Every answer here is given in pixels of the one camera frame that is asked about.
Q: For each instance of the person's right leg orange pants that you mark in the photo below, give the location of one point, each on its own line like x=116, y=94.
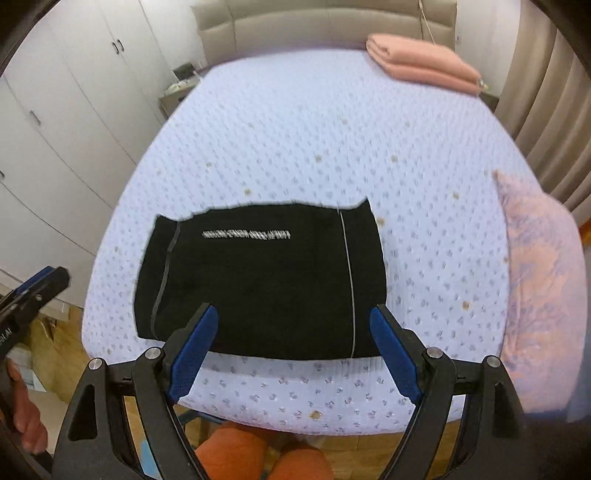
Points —
x=300, y=464

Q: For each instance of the person's leg orange pants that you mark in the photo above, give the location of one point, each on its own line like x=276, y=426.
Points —
x=300, y=464
x=231, y=450

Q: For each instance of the person's left hand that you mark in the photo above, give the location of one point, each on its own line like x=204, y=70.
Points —
x=27, y=410

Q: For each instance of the bedside table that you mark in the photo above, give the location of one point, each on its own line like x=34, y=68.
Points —
x=180, y=87

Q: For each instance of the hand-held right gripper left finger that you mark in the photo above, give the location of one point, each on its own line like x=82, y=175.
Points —
x=194, y=353

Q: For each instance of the bed with lilac dotted sheet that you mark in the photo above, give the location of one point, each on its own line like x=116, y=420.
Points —
x=323, y=138

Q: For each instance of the pink patterned pillow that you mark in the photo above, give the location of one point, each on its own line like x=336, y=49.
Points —
x=540, y=286

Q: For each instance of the person's left leg orange pants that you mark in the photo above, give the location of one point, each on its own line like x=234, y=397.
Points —
x=231, y=450

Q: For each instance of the beige padded headboard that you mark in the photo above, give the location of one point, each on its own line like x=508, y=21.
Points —
x=323, y=25

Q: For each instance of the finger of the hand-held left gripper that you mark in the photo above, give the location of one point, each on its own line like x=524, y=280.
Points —
x=46, y=282

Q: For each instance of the white wardrobe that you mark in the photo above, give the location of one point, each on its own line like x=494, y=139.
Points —
x=60, y=115

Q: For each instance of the black hoodie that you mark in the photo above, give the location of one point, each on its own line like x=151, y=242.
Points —
x=258, y=286

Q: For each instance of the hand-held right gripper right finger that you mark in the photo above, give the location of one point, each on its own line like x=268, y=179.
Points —
x=396, y=353

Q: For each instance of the beige curtain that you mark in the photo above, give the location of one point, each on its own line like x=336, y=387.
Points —
x=545, y=92

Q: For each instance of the folded pink blanket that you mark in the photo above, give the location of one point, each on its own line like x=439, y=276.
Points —
x=425, y=62

